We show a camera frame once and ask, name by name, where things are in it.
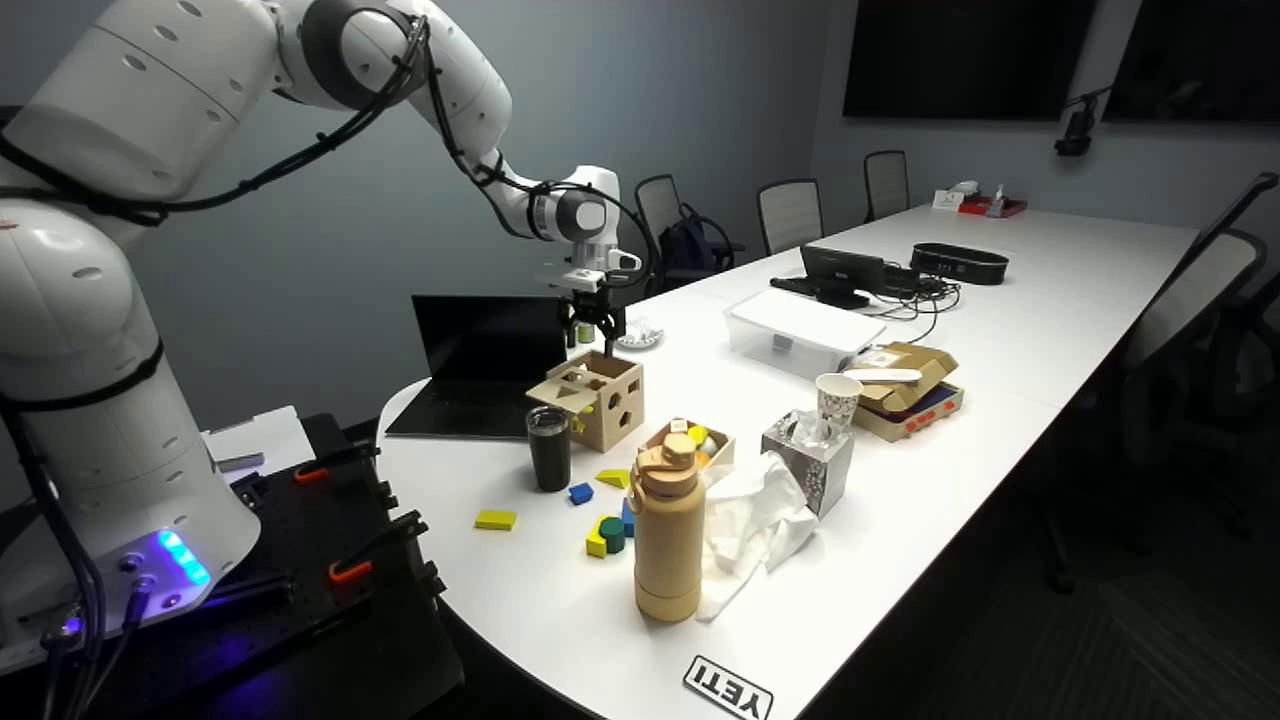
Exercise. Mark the YETI sticker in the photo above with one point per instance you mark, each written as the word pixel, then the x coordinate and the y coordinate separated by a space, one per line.
pixel 729 688

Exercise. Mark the yellow rectangular block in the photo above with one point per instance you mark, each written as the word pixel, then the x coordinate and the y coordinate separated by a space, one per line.
pixel 498 523
pixel 613 479

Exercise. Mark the black tumbler cup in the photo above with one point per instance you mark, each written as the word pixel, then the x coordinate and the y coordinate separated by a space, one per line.
pixel 550 451

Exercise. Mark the dark office chair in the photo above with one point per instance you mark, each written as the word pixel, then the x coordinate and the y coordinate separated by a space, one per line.
pixel 1202 307

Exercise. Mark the black monitor device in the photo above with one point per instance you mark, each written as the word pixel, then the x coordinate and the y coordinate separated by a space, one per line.
pixel 854 275

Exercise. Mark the black backpack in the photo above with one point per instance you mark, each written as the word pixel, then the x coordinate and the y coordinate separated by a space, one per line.
pixel 701 246

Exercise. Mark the wooden tray with blocks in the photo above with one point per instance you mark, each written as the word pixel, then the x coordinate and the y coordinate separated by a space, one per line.
pixel 701 445

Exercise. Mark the wooden shape sorter box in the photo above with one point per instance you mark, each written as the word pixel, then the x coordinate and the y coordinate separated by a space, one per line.
pixel 618 401

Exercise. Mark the green cylinder block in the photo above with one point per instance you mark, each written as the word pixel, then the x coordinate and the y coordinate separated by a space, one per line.
pixel 613 529

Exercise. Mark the white paper sheets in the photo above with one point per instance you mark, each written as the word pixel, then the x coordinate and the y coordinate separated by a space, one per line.
pixel 262 441

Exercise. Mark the small white round puck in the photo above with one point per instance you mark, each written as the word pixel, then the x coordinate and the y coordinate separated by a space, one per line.
pixel 640 338

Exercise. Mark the flat white box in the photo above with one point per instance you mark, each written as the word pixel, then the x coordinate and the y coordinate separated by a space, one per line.
pixel 805 322

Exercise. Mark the red and white supplies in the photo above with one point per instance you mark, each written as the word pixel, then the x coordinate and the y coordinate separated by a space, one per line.
pixel 980 200

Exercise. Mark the grey patterned tissue box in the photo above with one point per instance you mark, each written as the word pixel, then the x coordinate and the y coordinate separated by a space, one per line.
pixel 808 462

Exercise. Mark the blue rectangular block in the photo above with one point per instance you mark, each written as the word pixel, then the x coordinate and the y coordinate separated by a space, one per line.
pixel 624 513

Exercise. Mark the black laptop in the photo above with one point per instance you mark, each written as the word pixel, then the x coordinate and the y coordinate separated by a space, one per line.
pixel 482 361

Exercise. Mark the grey office chair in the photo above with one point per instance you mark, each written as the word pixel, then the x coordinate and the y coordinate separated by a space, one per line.
pixel 657 207
pixel 788 209
pixel 887 182

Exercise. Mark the white paper cup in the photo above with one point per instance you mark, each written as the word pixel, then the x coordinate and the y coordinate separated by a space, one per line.
pixel 836 401

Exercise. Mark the wall mounted black television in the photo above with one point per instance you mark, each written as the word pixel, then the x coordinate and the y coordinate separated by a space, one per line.
pixel 1196 60
pixel 969 57

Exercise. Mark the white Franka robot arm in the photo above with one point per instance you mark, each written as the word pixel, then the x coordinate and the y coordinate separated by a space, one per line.
pixel 121 265

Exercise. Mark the black camera on stand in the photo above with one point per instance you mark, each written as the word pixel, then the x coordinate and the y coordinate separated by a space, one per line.
pixel 1080 121

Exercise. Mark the small blue cube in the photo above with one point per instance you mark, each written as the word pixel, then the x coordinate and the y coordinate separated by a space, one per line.
pixel 582 495

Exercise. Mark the wooden shape sorter lid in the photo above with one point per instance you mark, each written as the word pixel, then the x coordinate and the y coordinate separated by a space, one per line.
pixel 562 384

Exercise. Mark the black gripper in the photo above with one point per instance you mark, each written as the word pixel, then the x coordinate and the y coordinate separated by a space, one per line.
pixel 596 288

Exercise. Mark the clear plastic bag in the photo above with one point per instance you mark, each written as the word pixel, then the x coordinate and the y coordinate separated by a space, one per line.
pixel 761 525

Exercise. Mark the tan insulated bottle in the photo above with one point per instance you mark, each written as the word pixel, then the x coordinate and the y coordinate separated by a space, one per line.
pixel 670 534

